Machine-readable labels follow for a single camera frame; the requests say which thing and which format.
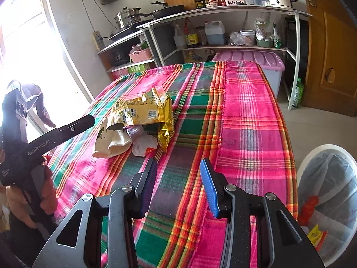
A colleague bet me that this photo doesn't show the white oil jug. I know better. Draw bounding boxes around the white oil jug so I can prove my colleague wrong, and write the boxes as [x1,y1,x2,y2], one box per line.
[205,21,227,45]

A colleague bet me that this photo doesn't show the white metal shelf rack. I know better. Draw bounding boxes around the white metal shelf rack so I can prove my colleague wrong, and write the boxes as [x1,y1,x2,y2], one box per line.
[98,5,303,107]

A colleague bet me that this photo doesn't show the beige paper bag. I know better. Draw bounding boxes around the beige paper bag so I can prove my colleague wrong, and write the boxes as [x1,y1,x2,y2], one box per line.
[92,118,132,159]

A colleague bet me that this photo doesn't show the green plastic bottle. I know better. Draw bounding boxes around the green plastic bottle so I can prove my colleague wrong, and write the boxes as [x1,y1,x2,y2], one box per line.
[292,78,304,108]

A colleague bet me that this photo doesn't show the person's hand holding gripper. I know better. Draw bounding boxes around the person's hand holding gripper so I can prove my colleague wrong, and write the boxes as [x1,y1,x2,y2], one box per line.
[5,165,58,229]

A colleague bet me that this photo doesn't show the black frying pan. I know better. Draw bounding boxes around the black frying pan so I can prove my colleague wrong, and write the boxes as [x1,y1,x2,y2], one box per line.
[149,1,185,19]

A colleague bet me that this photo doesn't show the white power strip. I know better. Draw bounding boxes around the white power strip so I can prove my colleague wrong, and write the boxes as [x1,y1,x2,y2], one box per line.
[93,31,105,51]

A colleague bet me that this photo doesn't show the wooden door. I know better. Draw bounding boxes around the wooden door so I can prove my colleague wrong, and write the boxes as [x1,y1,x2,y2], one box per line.
[302,0,356,117]

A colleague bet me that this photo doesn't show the steel steamer pot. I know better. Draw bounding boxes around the steel steamer pot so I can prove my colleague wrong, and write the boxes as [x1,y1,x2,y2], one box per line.
[114,7,151,30]

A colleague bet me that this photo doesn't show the red plastic bag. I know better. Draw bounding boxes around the red plastic bag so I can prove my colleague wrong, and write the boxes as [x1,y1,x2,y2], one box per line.
[298,195,319,226]

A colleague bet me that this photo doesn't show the yellow egg snack packet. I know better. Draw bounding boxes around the yellow egg snack packet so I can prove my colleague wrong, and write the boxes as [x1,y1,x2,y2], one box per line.
[307,224,323,247]

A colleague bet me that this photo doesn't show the white crumpled wrapper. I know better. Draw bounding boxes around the white crumpled wrapper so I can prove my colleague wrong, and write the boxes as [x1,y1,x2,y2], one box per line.
[127,125,158,157]

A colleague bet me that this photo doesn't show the dark soy sauce bottle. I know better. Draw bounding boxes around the dark soy sauce bottle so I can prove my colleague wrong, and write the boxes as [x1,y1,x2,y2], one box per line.
[184,18,199,48]

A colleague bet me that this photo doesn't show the white round trash bin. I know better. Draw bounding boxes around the white round trash bin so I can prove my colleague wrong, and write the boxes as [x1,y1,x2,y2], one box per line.
[297,144,356,267]

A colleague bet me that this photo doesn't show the gold snack bag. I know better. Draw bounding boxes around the gold snack bag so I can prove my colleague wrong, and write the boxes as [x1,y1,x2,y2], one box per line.
[107,86,174,152]

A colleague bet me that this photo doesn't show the pink plaid tablecloth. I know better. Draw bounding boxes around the pink plaid tablecloth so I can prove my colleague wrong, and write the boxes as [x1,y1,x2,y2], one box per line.
[50,62,298,267]

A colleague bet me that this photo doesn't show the red noodle packet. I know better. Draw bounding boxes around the red noodle packet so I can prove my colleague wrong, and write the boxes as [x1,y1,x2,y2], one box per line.
[316,231,328,252]

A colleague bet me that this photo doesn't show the pink lid storage box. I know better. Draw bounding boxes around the pink lid storage box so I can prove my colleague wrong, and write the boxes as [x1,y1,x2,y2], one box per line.
[212,50,286,100]

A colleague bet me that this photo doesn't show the pink plastic basket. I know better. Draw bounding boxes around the pink plastic basket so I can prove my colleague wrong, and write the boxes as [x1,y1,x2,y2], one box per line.
[129,48,152,63]

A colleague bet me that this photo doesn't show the person in doorway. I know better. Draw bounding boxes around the person in doorway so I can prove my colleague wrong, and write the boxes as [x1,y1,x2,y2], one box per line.
[22,84,56,128]

